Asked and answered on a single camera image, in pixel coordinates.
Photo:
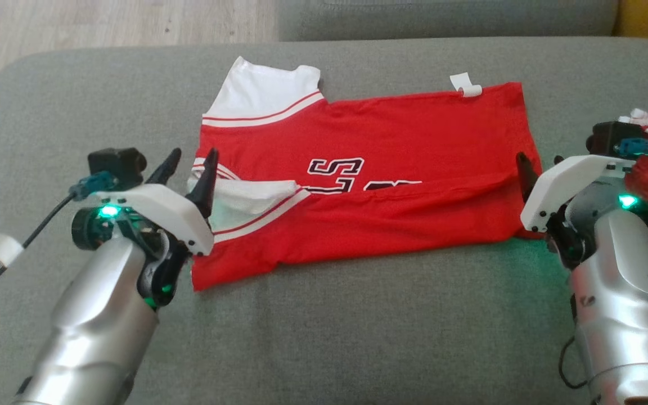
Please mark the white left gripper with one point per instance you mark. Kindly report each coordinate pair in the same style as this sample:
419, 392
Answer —
172, 208

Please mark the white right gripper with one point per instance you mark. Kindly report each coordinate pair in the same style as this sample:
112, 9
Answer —
560, 183

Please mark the red and white jersey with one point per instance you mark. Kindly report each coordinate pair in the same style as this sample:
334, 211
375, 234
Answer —
391, 140

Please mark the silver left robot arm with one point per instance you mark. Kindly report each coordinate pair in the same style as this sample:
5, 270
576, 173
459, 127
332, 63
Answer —
99, 315

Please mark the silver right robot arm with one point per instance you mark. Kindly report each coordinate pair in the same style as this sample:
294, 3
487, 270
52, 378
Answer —
622, 292

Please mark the small grey sofa cushion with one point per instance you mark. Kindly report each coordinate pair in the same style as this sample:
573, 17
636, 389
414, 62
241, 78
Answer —
442, 17

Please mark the large grey sofa seat cushion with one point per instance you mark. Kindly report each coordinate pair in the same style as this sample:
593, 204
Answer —
358, 337

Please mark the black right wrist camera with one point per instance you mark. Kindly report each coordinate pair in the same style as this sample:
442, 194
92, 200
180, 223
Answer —
611, 135

